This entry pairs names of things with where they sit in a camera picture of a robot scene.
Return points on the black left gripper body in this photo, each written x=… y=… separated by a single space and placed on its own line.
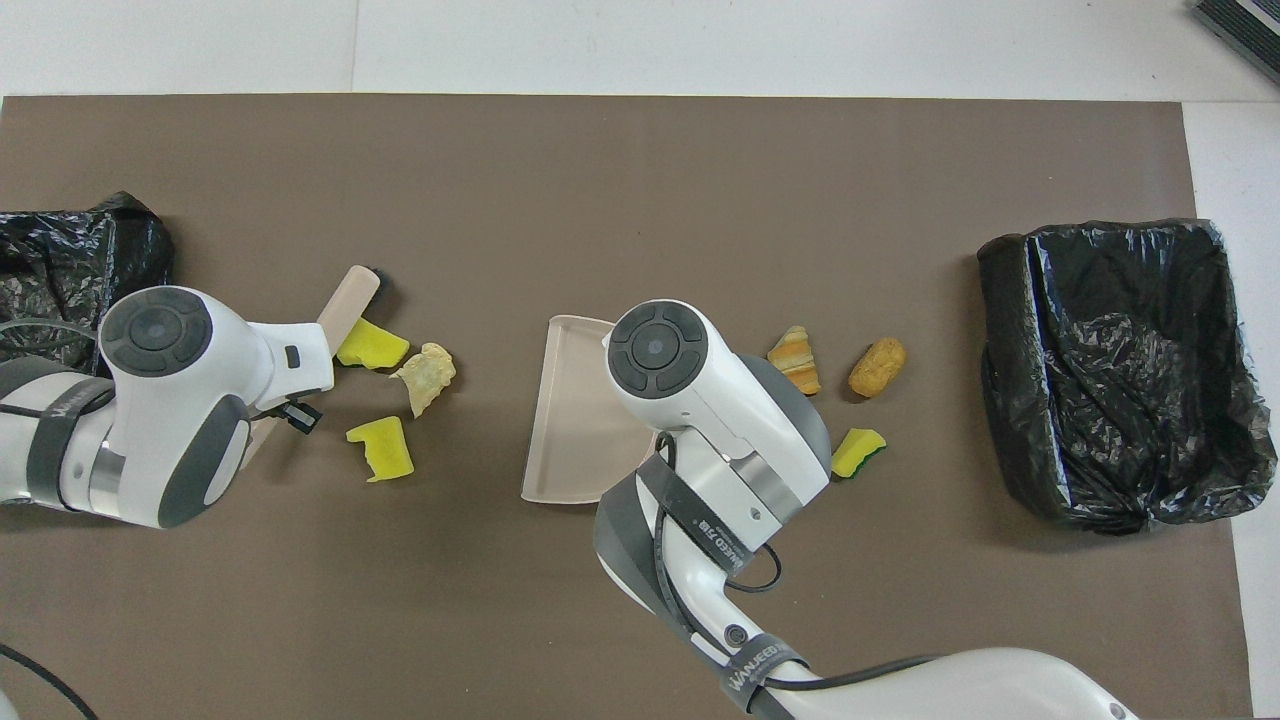
x=302 y=416

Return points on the yellow sponge piece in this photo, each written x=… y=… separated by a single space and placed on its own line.
x=385 y=452
x=372 y=347

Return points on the beige brush black bristles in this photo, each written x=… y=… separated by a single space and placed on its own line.
x=348 y=297

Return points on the beige plastic dustpan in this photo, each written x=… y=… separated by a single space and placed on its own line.
x=580 y=420

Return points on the striped bread slice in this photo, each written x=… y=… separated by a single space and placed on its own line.
x=795 y=360

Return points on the small yellow green sponge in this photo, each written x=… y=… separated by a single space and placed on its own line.
x=858 y=450

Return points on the golden brown bread roll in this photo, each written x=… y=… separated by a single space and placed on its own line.
x=878 y=367

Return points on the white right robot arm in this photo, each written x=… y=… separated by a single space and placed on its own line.
x=700 y=400

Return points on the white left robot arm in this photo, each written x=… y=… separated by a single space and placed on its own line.
x=170 y=400

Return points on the bin with black bag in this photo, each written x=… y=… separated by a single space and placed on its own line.
x=1100 y=330
x=60 y=250

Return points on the brown paper table mat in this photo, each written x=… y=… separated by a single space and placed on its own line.
x=500 y=140

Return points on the dark slatted vent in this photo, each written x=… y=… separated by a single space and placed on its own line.
x=1250 y=25

